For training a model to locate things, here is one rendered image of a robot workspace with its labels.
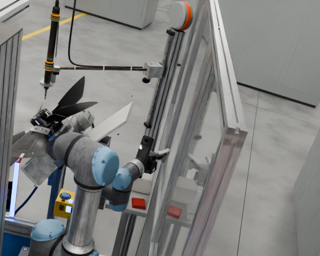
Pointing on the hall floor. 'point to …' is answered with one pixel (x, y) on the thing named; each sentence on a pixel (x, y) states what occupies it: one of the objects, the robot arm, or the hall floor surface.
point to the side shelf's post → (119, 234)
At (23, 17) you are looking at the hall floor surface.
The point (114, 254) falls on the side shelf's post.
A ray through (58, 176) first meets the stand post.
